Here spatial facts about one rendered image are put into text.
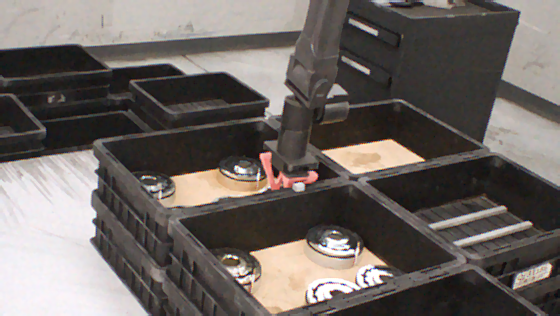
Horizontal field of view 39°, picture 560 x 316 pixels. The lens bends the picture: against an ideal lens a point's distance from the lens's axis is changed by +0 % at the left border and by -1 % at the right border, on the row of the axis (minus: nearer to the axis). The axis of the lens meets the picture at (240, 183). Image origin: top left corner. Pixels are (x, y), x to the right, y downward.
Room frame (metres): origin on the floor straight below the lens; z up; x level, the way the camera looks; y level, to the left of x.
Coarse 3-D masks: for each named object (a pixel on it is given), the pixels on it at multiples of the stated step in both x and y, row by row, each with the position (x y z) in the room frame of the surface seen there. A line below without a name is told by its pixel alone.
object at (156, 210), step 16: (176, 128) 1.46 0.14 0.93; (192, 128) 1.48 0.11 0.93; (208, 128) 1.49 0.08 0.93; (272, 128) 1.54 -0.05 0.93; (96, 144) 1.34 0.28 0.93; (112, 160) 1.29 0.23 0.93; (320, 160) 1.41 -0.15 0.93; (128, 176) 1.23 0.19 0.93; (128, 192) 1.22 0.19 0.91; (144, 192) 1.18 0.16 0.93; (272, 192) 1.25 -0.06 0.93; (144, 208) 1.17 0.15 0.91; (160, 208) 1.14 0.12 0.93; (192, 208) 1.15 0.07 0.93; (160, 224) 1.13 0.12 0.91
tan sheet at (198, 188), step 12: (180, 180) 1.44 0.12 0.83; (192, 180) 1.44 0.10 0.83; (204, 180) 1.45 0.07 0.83; (216, 180) 1.46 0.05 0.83; (276, 180) 1.50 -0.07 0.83; (180, 192) 1.39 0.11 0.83; (192, 192) 1.39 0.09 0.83; (204, 192) 1.40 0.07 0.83; (216, 192) 1.41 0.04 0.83; (228, 192) 1.41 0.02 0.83; (240, 192) 1.42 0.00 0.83; (252, 192) 1.43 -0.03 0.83; (192, 204) 1.34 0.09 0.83
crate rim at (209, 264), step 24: (288, 192) 1.26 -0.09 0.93; (312, 192) 1.28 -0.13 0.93; (360, 192) 1.31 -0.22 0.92; (192, 216) 1.13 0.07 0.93; (192, 240) 1.05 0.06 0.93; (432, 240) 1.16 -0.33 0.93; (216, 264) 1.00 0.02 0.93; (456, 264) 1.09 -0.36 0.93; (240, 288) 0.95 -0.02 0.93; (360, 288) 0.99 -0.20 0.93; (384, 288) 1.00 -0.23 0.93; (264, 312) 0.89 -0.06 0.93; (288, 312) 0.90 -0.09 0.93
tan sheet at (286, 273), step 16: (304, 240) 1.27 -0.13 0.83; (256, 256) 1.19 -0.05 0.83; (272, 256) 1.20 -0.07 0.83; (288, 256) 1.21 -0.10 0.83; (304, 256) 1.22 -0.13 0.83; (368, 256) 1.25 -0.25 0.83; (272, 272) 1.15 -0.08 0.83; (288, 272) 1.16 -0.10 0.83; (304, 272) 1.16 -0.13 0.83; (320, 272) 1.17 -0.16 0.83; (336, 272) 1.18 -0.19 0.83; (352, 272) 1.19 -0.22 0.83; (272, 288) 1.10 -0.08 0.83; (288, 288) 1.11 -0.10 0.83; (304, 288) 1.12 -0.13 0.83; (272, 304) 1.06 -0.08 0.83; (288, 304) 1.06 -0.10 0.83
